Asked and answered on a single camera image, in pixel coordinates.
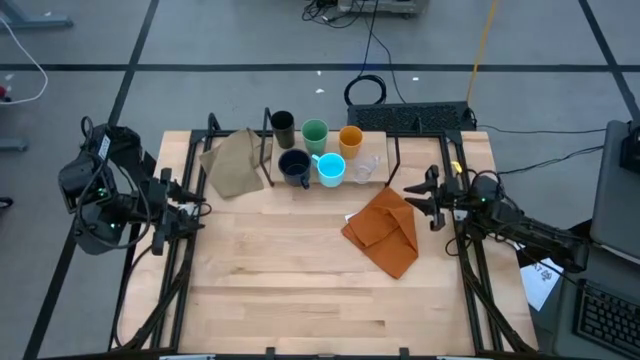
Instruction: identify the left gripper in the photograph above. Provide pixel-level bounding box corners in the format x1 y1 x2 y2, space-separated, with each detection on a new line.
137 167 207 256

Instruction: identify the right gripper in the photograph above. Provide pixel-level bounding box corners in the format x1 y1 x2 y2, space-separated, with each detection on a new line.
402 164 471 232

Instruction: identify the clear plastic cup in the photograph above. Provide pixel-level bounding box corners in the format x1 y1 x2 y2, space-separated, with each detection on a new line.
352 153 382 185

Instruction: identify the orange plastic cup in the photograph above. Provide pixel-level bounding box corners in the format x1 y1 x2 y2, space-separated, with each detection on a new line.
338 125 365 160

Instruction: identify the turquoise mug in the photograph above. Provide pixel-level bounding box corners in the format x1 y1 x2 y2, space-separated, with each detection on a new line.
310 152 347 189

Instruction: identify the dark blue enamel mug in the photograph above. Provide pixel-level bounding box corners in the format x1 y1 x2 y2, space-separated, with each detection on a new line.
277 148 313 190

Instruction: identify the light green cup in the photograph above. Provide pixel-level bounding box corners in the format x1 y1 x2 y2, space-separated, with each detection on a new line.
300 118 330 156

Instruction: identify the tall black cup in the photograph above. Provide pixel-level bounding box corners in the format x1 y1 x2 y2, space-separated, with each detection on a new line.
270 110 296 150

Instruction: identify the wooden shelf with black brackets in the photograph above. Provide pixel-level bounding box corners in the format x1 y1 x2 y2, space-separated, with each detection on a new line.
257 107 401 189

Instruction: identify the orange cloth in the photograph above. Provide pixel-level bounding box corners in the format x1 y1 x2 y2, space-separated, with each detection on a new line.
340 186 420 280

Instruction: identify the beige cloth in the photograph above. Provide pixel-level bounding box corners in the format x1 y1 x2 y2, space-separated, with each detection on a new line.
198 128 274 199

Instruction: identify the white paper sheet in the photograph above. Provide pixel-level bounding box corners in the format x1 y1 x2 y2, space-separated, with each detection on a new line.
519 257 566 312

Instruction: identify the grey table foot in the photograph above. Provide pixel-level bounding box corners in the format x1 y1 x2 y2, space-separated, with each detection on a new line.
0 0 75 30
0 137 30 153

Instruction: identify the grey closed laptop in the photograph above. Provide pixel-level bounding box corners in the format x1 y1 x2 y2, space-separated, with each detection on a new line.
589 119 640 261

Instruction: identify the grey cart base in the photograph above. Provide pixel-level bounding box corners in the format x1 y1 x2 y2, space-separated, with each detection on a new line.
337 0 431 16

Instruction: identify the black box device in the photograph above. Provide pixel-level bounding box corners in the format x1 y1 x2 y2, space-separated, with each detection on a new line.
619 122 640 174

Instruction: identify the grey laptop with black keyboard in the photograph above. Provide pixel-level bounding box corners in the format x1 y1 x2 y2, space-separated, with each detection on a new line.
552 238 640 360

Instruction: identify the black rig frame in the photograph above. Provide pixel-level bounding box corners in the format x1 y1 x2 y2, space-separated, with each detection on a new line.
107 112 539 360

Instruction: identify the black floor cable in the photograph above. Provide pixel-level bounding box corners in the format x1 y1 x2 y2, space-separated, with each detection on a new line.
474 123 606 136

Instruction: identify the black coiled cable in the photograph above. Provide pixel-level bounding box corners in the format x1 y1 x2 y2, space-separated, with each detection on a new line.
343 0 389 107

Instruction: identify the yellow cable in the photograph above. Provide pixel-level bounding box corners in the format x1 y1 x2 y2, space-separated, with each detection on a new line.
465 0 500 104

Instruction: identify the white floor cable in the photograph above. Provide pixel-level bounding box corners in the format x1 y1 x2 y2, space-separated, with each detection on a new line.
0 17 49 106

